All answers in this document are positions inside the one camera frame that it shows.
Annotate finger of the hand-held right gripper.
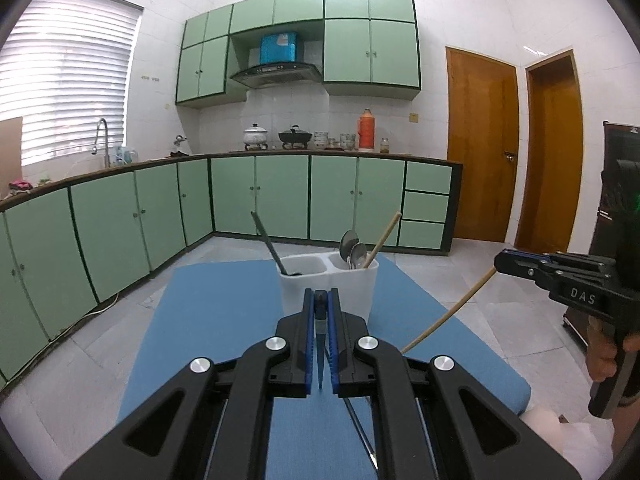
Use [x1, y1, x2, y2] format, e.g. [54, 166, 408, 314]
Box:
[494, 251, 557, 294]
[510, 248, 619, 267]

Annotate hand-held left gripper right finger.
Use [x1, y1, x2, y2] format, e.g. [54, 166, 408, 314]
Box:
[322, 287, 581, 480]

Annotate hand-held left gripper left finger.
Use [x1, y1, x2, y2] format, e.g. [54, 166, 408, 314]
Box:
[60, 287, 321, 480]

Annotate white plastic utensil holder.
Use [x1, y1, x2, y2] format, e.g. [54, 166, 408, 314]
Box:
[277, 251, 380, 321]

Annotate wooden chopstick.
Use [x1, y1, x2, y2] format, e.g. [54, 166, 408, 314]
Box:
[400, 266, 500, 355]
[361, 211, 402, 268]

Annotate black chopstick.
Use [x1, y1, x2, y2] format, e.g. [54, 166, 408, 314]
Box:
[250, 211, 302, 277]

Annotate person's right forearm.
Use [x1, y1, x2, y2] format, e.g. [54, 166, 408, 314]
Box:
[611, 396, 640, 466]

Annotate person's right hand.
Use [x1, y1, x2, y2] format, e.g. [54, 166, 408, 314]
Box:
[586, 329, 640, 386]

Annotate grey metal chopstick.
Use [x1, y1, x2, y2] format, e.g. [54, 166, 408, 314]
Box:
[344, 397, 381, 472]

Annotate blue mat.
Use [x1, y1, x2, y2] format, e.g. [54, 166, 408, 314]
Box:
[116, 259, 532, 480]

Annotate white cloth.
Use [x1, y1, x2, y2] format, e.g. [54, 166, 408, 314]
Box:
[517, 406, 618, 480]

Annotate green base cabinets with drawers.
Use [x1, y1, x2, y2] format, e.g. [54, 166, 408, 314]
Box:
[207, 152, 463, 256]

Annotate orange thermos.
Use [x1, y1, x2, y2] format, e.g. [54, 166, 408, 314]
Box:
[358, 108, 377, 151]

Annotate black wok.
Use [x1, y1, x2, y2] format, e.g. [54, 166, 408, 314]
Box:
[278, 125, 314, 150]

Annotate white cooking pot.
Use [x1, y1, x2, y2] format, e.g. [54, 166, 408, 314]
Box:
[243, 122, 269, 151]

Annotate green base cabinets with sink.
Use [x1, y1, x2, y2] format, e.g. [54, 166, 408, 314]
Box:
[0, 157, 216, 391]

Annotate black range hood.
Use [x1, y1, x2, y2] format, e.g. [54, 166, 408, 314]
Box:
[230, 61, 322, 90]

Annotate metal sink faucet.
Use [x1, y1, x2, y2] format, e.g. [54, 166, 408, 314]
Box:
[93, 118, 111, 168]

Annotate blue box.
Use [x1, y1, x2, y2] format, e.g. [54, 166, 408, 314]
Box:
[259, 31, 300, 66]

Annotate green cabinet above range hood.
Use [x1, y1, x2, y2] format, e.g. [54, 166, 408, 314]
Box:
[230, 0, 325, 37]

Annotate brown cardboard sheet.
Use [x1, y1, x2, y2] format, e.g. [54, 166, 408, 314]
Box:
[0, 116, 24, 201]

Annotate white window blinds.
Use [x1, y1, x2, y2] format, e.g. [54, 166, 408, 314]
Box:
[0, 0, 145, 181]

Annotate wooden door with handle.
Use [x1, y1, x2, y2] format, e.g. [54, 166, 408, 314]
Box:
[445, 46, 520, 243]

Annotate white cable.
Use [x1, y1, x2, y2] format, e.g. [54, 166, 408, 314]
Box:
[47, 292, 121, 343]

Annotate green wall cabinet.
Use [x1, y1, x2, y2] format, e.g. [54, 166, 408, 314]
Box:
[175, 4, 248, 108]
[322, 0, 421, 102]

